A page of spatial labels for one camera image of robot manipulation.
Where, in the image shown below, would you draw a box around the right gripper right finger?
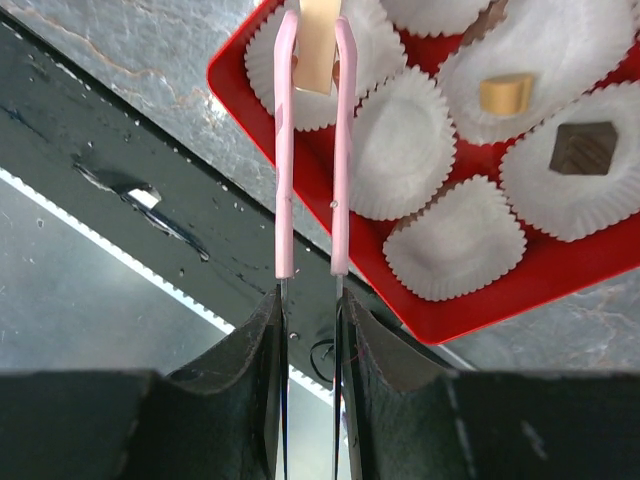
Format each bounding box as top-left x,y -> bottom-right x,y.
339,293 -> 639,479

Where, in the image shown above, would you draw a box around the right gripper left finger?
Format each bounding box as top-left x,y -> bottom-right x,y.
1,290 -> 286,479

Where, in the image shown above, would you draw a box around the pink-tipped metal tongs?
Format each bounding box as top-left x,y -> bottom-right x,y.
273,10 -> 358,479

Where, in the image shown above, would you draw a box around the red chocolate box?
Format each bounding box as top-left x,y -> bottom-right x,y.
207,1 -> 639,344

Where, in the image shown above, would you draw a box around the dark square chocolate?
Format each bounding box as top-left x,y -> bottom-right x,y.
548,121 -> 618,176

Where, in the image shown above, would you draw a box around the tan round chocolate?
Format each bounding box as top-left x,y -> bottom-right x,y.
479,73 -> 535,116

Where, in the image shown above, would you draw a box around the white bar chocolate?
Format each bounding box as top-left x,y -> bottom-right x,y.
293,0 -> 342,95

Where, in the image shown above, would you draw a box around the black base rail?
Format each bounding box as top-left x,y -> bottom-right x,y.
0,9 -> 476,396

